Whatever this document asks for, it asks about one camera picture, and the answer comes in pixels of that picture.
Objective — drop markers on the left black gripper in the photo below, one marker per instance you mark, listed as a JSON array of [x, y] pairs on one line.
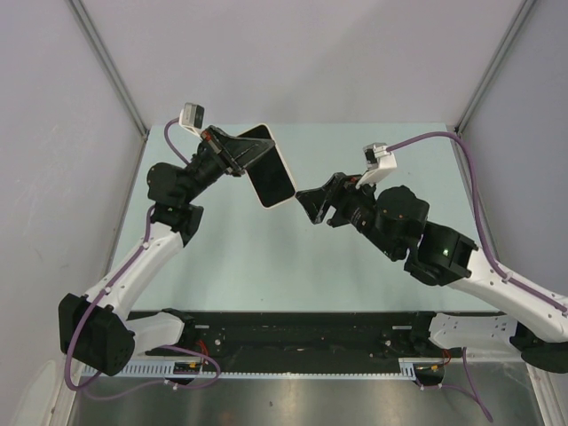
[[233, 153]]

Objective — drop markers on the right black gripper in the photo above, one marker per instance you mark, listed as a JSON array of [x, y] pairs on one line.
[[340, 190]]

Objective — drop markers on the black phone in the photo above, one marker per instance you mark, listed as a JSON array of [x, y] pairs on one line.
[[270, 176]]

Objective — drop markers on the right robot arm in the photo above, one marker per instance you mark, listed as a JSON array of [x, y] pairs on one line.
[[395, 221]]

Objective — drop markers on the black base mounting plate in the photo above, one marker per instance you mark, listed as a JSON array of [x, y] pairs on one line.
[[300, 344]]

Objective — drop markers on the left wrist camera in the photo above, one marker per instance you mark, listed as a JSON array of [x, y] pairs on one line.
[[191, 118]]

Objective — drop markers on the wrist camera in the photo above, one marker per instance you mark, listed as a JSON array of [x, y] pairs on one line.
[[380, 163], [191, 118]]

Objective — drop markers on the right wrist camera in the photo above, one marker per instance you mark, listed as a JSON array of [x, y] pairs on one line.
[[380, 163]]

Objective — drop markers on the right aluminium side rail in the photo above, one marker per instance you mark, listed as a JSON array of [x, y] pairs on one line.
[[477, 211]]

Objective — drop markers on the right aluminium frame post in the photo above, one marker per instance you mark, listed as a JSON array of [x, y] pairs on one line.
[[523, 14]]

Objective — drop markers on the aluminium frame post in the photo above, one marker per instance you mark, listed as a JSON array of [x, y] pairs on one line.
[[106, 62], [523, 14]]

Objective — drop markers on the left aluminium frame post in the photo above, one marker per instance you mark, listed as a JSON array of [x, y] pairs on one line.
[[106, 62]]

